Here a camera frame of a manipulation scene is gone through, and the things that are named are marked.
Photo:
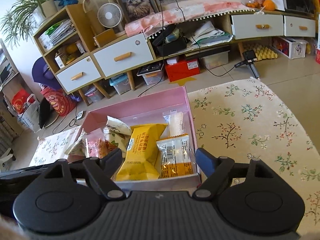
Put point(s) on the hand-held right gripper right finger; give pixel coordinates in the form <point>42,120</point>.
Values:
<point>206,160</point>

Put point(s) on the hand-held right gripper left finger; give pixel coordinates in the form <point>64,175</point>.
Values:
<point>113,158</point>

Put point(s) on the pink nougat packet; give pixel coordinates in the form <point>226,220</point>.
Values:
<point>98,147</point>

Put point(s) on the white nut snack packet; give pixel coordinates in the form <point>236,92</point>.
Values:
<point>117,137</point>

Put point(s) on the yellow packet white label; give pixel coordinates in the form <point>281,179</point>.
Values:
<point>140,152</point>

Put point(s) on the orange white snack packet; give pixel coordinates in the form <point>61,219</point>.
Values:
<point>175,155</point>

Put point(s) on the white green packet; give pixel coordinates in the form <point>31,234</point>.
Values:
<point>76,145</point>

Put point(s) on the clear plastic cracker packet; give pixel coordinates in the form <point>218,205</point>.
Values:
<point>175,123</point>

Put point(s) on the pink cardboard box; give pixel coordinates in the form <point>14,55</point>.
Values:
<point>150,105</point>

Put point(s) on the floral tablecloth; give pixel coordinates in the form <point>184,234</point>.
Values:
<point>250,120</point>

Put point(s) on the clear storage bin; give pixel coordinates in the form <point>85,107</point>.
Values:
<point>95,93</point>
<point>151,76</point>
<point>215,60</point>

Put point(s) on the white paper bag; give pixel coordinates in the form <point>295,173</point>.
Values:
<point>27,112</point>

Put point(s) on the blue lid storage bin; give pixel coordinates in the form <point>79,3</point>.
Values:
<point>120,85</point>

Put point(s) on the red round bag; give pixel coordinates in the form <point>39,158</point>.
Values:
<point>58,102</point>

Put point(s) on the red cardboard box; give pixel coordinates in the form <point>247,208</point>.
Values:
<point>182,70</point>

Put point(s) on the wooden bookshelf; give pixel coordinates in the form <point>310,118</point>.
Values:
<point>7,75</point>

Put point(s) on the small white box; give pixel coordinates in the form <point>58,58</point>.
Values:
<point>60,61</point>

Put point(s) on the yellow egg tray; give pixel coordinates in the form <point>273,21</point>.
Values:
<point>261,52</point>

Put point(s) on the brown cardboard box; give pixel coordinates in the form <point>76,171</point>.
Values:
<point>103,38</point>

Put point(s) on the black case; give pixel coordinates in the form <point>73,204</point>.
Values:
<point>170,43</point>

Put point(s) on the pile of papers and cloth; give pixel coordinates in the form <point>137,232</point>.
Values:
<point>210,35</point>

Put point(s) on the stack of papers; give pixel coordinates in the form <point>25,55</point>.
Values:
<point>57,33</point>

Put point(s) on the white printed toy box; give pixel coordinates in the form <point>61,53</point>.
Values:
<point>290,48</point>

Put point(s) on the wooden cabinet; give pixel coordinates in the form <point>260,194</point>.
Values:
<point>80,22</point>

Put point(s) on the white desk fan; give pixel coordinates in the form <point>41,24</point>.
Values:
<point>110,15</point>

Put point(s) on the pink floral cloth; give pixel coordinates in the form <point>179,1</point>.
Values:
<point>195,11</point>

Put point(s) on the red blue carton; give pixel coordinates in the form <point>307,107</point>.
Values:
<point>317,53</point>

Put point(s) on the white round mesh fan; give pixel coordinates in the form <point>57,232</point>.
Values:
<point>95,2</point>

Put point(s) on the framed cat picture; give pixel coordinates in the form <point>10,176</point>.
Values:
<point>136,1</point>

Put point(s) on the orange fruit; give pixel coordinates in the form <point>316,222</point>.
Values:
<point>268,5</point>

